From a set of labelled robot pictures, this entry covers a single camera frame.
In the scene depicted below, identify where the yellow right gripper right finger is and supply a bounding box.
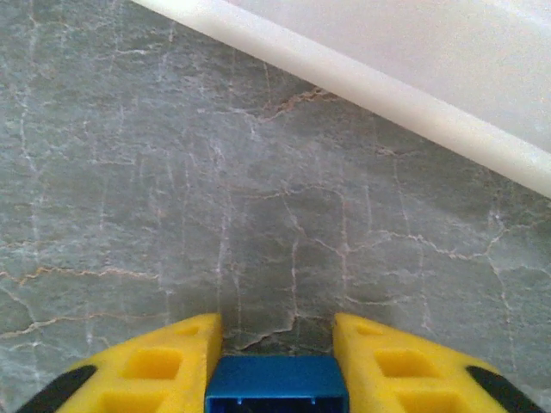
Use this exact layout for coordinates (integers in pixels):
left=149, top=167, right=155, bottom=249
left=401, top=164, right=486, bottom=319
left=332, top=312, right=544, bottom=413

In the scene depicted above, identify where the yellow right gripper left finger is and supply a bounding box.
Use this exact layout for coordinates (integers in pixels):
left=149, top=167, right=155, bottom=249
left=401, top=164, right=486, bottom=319
left=24, top=312, right=224, bottom=413

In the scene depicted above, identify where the blue lego brick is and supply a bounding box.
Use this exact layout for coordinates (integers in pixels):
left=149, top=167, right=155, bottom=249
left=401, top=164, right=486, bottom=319
left=205, top=354, right=349, bottom=413

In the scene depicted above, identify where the white plastic bin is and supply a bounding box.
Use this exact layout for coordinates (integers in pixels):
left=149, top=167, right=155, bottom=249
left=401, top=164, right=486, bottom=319
left=131, top=0, right=551, bottom=200

